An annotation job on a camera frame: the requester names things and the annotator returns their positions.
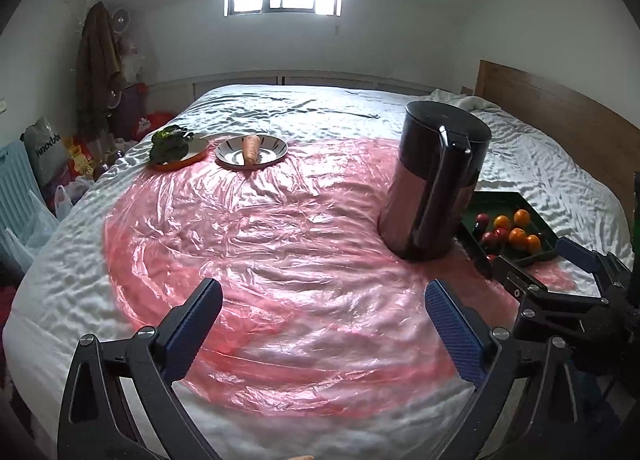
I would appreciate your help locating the pink plastic sheet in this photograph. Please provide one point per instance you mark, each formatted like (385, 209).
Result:
(319, 318)

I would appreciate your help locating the crumpled white pillow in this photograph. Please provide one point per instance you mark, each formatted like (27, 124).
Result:
(467, 103)

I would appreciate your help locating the orange rimmed plate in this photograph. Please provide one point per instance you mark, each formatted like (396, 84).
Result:
(197, 151)

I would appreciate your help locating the white electric fan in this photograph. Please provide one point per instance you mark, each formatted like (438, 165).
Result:
(120, 21)

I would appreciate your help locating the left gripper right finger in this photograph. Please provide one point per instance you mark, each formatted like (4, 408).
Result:
(547, 422)

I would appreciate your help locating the green leafy vegetable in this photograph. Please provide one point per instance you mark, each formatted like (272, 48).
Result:
(170, 144)

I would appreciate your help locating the carrot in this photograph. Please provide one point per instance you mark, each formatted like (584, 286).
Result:
(250, 149)

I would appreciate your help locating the wooden headboard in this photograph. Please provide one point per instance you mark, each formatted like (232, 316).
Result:
(598, 139)

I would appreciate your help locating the orange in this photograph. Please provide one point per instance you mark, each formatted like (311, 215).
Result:
(503, 221)
(517, 239)
(533, 244)
(521, 218)

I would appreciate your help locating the dark plum front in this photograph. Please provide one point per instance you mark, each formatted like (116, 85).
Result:
(478, 231)

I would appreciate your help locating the red bag on floor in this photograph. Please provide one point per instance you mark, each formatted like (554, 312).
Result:
(151, 122)

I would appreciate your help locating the black electric kettle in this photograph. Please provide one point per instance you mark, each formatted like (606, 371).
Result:
(441, 153)

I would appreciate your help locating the white plastic bag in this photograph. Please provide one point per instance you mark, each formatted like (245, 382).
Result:
(63, 204)

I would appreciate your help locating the brown hanging coat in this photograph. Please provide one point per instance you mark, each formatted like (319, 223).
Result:
(98, 72)

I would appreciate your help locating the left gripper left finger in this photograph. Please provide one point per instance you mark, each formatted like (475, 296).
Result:
(95, 419)

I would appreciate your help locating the grey shopping bag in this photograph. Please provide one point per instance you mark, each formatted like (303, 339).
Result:
(46, 151)

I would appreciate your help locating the green tray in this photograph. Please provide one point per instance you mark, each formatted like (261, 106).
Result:
(507, 203)

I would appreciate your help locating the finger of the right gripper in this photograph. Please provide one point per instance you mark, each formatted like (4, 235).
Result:
(605, 268)
(541, 311)

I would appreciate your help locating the striped white plate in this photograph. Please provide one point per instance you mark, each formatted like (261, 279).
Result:
(272, 151)

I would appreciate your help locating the yellow red snack package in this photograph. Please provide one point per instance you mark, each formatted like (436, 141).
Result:
(82, 162)

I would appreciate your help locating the light blue folding stool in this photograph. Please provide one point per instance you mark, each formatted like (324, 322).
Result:
(23, 211)

